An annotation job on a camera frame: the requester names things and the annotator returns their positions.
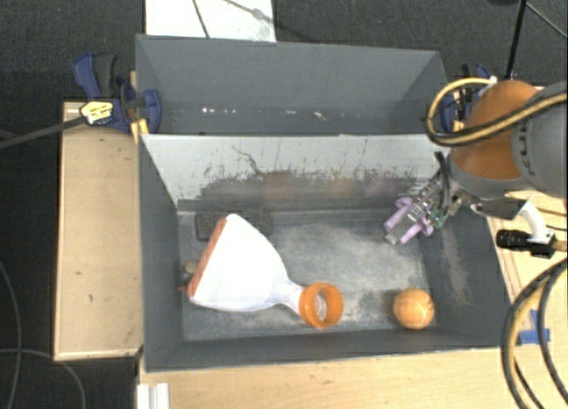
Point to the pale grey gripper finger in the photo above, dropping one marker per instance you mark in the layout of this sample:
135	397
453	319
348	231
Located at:
410	208
399	234

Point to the lilac plastic piece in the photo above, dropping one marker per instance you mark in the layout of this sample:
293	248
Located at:
394	219

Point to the orange ball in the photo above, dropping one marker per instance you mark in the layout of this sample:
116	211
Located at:
413	309

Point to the grey metal bin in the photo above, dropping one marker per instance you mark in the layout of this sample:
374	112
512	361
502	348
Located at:
337	88

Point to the small grey round thing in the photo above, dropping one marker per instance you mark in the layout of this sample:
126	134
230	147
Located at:
191	266

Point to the pale wood board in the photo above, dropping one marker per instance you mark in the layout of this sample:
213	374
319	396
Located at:
97	238

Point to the black cylinder on white bracket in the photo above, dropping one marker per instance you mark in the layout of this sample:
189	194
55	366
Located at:
519	238

